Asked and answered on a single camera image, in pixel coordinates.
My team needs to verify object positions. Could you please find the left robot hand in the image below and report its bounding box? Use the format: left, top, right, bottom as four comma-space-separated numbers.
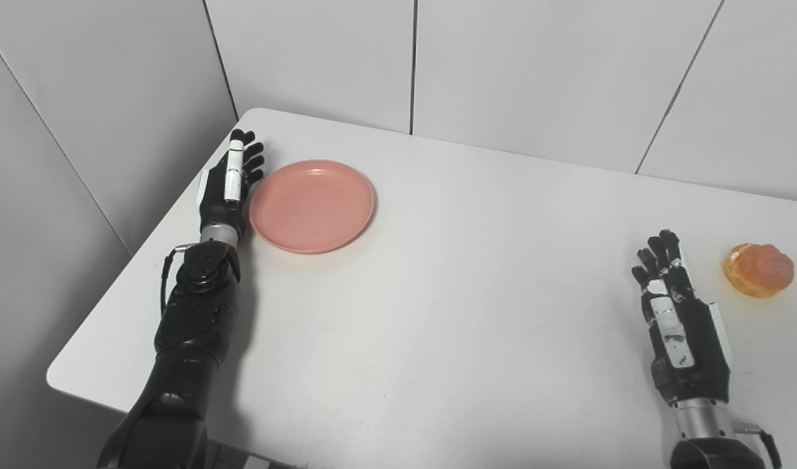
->
197, 128, 266, 240

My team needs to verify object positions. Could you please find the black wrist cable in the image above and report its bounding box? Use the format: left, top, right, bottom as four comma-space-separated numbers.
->
160, 242, 201, 320
731, 422, 783, 469

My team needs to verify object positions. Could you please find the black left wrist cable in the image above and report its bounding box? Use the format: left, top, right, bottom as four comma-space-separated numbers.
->
160, 242, 201, 320

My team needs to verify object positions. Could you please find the cream puff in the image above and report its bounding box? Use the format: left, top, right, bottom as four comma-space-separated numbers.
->
723, 244, 795, 299

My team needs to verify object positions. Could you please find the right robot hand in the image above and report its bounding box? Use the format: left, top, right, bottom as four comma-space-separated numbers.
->
631, 229, 733, 408

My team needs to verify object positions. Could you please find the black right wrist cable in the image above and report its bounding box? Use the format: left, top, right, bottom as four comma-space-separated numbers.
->
731, 422, 783, 469

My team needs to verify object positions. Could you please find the pink plate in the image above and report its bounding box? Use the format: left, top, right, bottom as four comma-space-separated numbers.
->
248, 160, 376, 255

